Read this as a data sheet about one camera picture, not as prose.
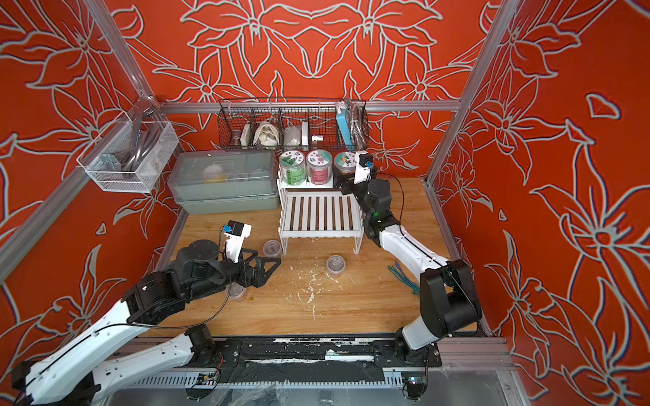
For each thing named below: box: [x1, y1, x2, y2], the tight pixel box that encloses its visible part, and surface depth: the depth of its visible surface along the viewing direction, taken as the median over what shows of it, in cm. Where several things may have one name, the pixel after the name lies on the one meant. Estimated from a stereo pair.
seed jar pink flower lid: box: [306, 148, 333, 186], surface depth 79 cm
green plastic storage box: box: [167, 149, 280, 215], surface depth 100 cm
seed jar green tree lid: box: [279, 149, 308, 187], surface depth 79 cm
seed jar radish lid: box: [334, 151, 357, 182], surface depth 77 cm
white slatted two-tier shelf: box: [276, 164, 365, 256], surface depth 90 cm
